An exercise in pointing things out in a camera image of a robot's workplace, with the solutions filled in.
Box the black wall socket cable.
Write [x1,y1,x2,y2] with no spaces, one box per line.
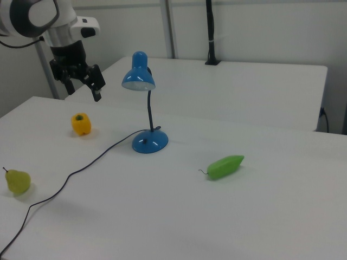
[319,107,330,133]

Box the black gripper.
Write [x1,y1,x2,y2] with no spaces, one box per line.
[49,40,106,103]

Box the blue desk lamp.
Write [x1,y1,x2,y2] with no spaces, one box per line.
[121,50,169,154]

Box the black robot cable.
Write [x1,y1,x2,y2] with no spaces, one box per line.
[0,36,46,50]

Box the yellow bell pepper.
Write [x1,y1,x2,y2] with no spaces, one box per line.
[70,113,92,136]

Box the green pear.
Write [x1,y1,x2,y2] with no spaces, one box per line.
[2,167,31,194]

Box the slim aluminium frame post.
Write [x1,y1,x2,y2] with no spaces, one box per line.
[35,43,62,100]

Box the black lamp power cable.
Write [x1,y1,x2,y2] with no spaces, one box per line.
[0,126,162,258]

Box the long green pepper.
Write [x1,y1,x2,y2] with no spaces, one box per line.
[198,154,245,181]

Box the black clamped pole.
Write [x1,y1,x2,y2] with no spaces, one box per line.
[204,0,221,66]

